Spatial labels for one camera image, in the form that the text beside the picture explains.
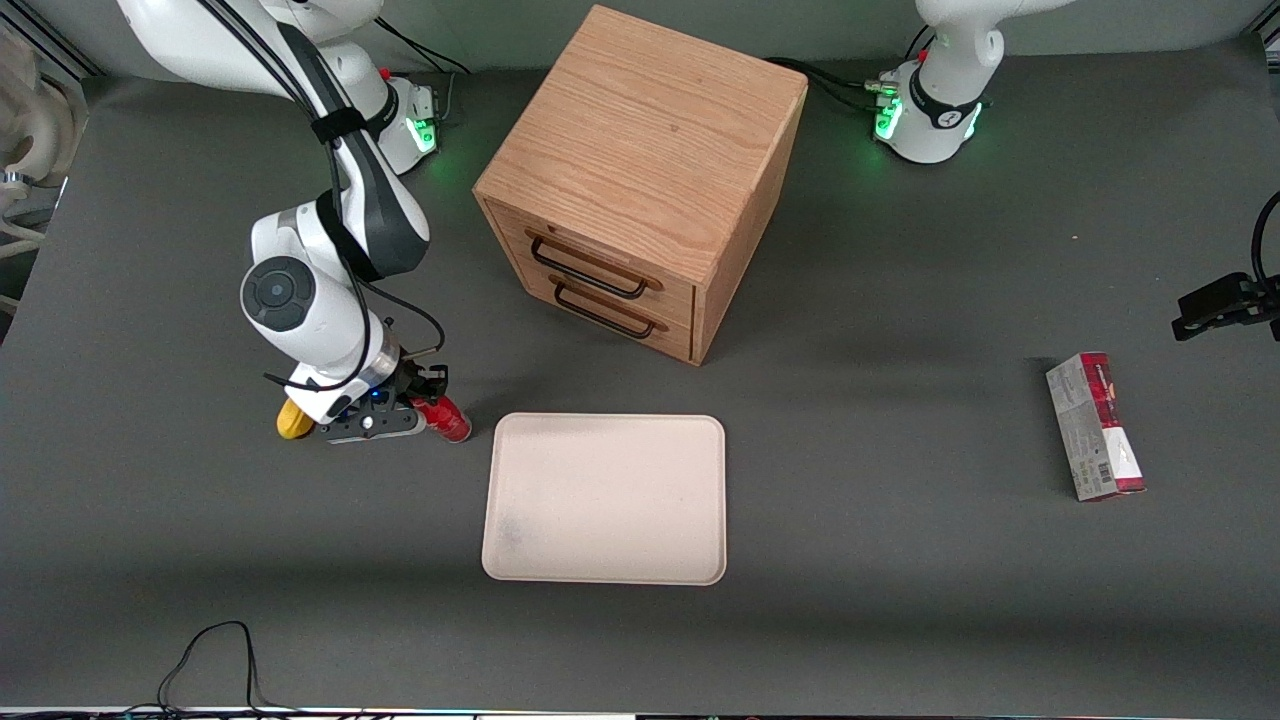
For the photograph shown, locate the wooden two-drawer cabinet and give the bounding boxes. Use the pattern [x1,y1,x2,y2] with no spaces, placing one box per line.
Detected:
[473,4,809,367]

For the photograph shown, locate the thin black table cable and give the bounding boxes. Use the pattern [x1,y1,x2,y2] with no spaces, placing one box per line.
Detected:
[120,620,301,717]

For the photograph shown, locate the black wire drawer handle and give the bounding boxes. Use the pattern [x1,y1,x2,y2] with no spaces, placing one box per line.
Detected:
[553,282,658,340]
[527,232,649,300]

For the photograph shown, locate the black right arm wrist cable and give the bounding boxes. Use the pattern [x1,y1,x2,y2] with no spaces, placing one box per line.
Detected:
[198,0,447,393]

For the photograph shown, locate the black left arm base cables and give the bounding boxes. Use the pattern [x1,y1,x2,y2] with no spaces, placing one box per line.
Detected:
[765,25,936,116]

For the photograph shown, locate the black left arm wrist cable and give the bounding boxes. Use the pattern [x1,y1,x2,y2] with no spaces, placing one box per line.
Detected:
[1250,190,1280,293]

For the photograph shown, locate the black arm base cables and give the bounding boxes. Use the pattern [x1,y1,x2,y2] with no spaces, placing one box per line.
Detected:
[765,25,936,116]
[378,14,471,126]

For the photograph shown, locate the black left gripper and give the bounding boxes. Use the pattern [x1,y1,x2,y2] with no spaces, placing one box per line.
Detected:
[1172,272,1280,343]

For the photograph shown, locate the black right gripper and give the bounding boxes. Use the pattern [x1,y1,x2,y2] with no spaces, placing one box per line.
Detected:
[368,360,450,409]

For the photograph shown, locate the white background equipment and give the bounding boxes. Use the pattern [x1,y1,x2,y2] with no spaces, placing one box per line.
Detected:
[0,20,91,313]

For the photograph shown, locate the red coke bottle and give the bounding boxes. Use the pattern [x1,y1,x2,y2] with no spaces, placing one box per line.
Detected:
[410,393,475,444]

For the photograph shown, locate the beige rectangular tray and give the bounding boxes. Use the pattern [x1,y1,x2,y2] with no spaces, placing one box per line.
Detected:
[481,412,727,586]

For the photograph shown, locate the black arm wrist cable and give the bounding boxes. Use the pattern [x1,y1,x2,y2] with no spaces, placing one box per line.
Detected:
[198,0,447,393]
[1250,190,1280,293]

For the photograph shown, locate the grey and red carton box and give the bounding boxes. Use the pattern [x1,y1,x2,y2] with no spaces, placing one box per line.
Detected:
[1045,352,1147,502]

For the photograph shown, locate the black right arm base cables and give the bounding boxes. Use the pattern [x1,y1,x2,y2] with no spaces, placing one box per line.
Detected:
[378,14,471,126]

